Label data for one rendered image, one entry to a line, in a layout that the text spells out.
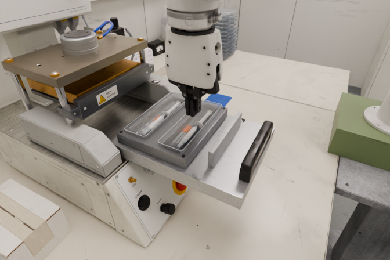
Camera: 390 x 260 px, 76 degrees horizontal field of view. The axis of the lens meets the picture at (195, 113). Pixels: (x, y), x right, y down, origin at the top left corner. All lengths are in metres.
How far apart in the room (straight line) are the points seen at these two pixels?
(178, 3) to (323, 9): 2.59
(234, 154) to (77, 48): 0.41
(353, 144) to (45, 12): 0.94
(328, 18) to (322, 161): 2.19
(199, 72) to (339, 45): 2.62
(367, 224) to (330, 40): 2.10
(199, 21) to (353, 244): 1.15
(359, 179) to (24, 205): 0.87
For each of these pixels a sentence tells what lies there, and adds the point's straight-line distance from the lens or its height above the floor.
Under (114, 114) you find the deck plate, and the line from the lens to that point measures 0.72.
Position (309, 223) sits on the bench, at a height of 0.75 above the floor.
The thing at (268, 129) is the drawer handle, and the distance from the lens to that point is 0.52.
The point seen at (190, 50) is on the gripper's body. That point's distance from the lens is 0.43.
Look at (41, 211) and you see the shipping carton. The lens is 0.66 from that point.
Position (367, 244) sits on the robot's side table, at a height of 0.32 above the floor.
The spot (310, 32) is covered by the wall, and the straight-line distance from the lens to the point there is 2.99.
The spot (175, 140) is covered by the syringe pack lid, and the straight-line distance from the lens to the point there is 0.48.
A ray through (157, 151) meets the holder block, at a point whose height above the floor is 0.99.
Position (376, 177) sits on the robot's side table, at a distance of 0.92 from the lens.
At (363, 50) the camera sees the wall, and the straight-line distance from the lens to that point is 3.01.
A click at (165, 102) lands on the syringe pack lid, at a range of 0.60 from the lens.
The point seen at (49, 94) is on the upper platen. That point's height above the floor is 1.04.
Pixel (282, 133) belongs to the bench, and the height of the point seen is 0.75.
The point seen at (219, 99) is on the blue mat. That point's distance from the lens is 1.11.
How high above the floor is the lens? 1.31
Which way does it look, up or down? 33 degrees down
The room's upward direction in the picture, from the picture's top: straight up
